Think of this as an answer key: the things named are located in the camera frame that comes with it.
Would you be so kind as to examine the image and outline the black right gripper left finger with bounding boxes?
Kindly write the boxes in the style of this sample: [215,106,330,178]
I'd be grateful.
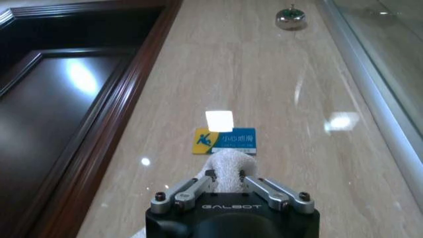
[149,169,218,214]

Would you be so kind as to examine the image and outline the white terry towel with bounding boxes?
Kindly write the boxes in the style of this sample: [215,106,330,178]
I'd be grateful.
[132,149,259,238]

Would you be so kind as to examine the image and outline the chrome round door stopper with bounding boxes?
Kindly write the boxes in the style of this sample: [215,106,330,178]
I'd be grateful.
[275,3,308,31]

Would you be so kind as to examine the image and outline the glass shower partition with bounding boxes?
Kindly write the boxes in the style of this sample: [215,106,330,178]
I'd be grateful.
[318,0,423,175]

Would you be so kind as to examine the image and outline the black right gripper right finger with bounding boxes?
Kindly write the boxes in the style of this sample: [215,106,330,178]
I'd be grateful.
[238,170,315,215]

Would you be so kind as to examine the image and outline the dark wooden door frame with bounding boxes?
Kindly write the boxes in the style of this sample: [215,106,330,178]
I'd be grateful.
[0,0,184,238]

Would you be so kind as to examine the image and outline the dark wooden door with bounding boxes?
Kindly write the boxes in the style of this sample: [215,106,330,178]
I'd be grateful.
[0,9,163,238]

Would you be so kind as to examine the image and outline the blue yellow caution sign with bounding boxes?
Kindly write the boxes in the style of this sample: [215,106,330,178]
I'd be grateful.
[192,127,259,156]

